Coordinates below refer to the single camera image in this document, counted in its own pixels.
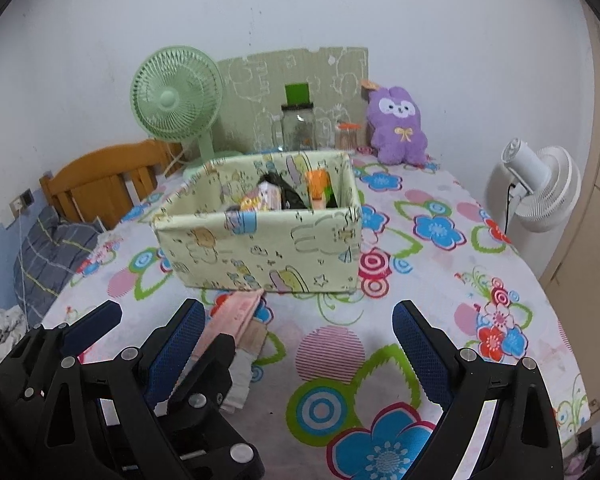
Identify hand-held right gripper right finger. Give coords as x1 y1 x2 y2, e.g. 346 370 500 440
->
391 300 566 480

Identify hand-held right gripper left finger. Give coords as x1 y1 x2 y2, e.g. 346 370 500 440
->
40 299 207 480

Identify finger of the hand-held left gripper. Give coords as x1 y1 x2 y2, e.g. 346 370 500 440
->
0 301 123 480
155 332 266 480

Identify yellow cartoon storage box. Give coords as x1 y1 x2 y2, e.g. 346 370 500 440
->
152 150 363 293

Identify orange soft toy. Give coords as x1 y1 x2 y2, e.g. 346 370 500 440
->
305 169 331 209

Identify white striped folded cloth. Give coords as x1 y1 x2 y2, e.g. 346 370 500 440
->
220 347 262 413

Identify brown folded cloth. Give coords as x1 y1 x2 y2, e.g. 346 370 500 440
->
240 320 272 357

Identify plaid grey pillow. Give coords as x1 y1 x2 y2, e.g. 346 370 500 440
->
14 205 106 316

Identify floral tablecloth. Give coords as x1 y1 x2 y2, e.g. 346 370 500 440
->
27 147 593 480

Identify white crumpled bedding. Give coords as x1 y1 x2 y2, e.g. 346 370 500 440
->
0 306 28 366

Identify wooden bed headboard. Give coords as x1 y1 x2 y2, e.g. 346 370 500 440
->
39 139 183 231

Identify pink and white packet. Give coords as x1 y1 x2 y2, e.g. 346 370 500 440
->
240 182 283 211

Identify items inside storage box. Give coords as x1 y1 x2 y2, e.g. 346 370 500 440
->
260 172 311 211

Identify white desk fan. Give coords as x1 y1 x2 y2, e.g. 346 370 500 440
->
485 137 581 233

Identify purple plush bunny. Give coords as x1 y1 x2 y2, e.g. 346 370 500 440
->
360 80 428 166

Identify cotton swab container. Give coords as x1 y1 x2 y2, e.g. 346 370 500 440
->
335 122 363 150

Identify green desk fan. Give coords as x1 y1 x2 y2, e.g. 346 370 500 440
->
130 46 243 171

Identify glass jar mug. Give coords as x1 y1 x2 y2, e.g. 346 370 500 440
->
271 102 317 152

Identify patterned cardboard panel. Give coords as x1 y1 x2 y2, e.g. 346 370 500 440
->
215 46 370 153

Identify wall socket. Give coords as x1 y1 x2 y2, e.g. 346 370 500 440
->
9 188 34 212

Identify white fan cable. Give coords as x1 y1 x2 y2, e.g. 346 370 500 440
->
162 147 188 178

